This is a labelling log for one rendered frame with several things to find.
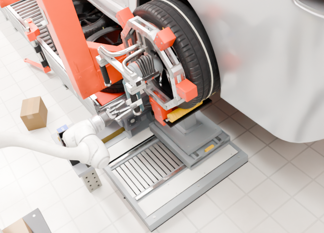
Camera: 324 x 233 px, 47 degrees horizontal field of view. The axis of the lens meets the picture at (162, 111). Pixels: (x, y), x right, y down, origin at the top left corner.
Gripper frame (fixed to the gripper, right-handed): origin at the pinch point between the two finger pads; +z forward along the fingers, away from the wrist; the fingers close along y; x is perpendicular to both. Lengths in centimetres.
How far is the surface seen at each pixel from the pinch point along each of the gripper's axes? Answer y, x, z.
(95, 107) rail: -70, -50, -3
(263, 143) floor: 18, -83, 81
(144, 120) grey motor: -55, -74, 26
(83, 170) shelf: -11, -38, -38
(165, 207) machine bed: 19, -75, -7
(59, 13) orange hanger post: -60, 33, -6
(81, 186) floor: -39, -83, -42
